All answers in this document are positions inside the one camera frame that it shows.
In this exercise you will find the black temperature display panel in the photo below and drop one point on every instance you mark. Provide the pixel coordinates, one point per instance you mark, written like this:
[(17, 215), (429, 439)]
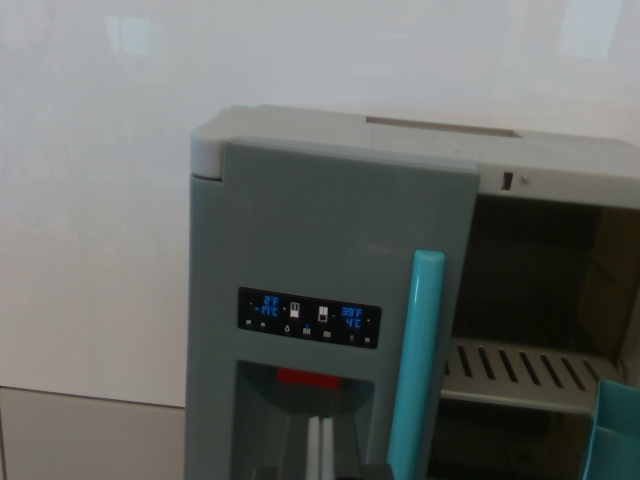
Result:
[(310, 317)]

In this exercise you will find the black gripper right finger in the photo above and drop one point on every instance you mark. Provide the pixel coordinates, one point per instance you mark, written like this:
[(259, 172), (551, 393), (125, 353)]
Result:
[(328, 450)]

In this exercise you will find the beige toy fridge cabinet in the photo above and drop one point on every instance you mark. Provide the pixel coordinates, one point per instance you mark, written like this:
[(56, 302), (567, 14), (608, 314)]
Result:
[(430, 145)]

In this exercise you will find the grey water dispenser recess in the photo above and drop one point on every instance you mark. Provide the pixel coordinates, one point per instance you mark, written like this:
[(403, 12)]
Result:
[(260, 410)]

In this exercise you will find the grey slotted fridge shelf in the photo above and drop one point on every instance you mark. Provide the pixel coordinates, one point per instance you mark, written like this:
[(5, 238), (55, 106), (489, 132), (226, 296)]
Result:
[(525, 390)]

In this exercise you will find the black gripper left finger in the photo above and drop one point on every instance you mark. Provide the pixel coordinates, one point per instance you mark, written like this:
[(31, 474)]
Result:
[(312, 450)]

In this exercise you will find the red dispenser lever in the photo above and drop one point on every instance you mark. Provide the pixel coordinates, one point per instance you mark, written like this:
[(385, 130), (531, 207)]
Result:
[(307, 379)]

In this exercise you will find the teal inner door rack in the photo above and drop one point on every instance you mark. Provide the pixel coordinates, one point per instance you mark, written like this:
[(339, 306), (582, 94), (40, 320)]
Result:
[(615, 440)]

